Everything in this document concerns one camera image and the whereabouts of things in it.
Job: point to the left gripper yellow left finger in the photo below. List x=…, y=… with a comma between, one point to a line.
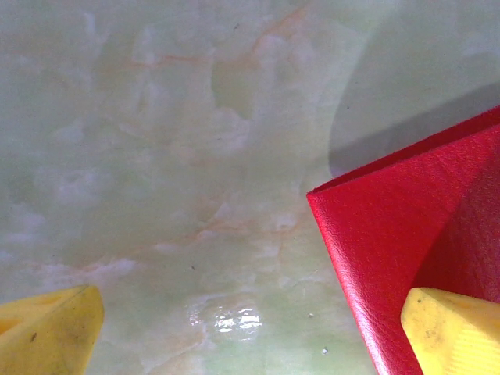
x=47, y=332

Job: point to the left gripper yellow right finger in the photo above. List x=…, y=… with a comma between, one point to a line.
x=457, y=336

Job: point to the red card holder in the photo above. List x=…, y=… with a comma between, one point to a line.
x=390, y=218

